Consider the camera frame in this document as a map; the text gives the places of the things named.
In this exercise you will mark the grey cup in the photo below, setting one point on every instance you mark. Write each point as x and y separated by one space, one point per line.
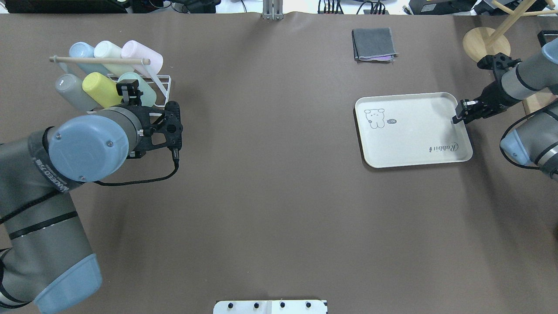
70 88

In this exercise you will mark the aluminium frame post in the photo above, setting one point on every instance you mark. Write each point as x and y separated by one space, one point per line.
272 10

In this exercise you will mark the green cup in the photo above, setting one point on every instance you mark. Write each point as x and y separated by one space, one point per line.
149 95

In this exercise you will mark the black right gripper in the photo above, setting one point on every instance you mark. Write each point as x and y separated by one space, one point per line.
491 97

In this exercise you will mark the pink cup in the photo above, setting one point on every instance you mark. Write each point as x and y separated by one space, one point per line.
135 50

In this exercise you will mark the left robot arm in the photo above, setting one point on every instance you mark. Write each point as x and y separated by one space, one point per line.
50 262

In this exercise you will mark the wooden mug tree stand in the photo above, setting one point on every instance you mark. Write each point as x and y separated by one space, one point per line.
482 41

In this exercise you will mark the cream white cup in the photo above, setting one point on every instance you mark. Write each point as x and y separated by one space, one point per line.
109 50

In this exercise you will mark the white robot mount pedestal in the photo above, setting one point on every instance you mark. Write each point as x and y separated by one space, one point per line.
271 307

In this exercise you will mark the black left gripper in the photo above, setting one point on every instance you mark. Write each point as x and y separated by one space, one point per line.
131 92

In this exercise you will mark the folded grey cloth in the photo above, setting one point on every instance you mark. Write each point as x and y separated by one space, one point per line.
373 44

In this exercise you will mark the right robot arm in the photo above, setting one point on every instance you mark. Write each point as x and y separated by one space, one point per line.
531 141

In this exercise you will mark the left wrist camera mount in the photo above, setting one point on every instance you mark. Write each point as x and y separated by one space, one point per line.
167 122

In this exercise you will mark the cream rabbit tray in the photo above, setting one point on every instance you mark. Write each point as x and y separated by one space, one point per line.
410 130

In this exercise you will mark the blue cup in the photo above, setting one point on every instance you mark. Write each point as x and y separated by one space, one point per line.
84 50

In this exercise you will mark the yellow cup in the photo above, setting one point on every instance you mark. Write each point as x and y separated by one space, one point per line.
101 89

